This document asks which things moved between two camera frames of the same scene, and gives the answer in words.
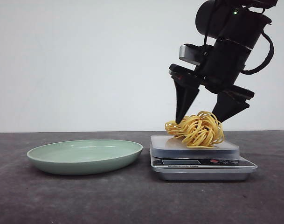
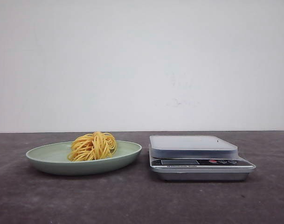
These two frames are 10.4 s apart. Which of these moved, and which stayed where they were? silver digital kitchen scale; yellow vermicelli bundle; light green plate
Moved: yellow vermicelli bundle
Stayed: silver digital kitchen scale; light green plate
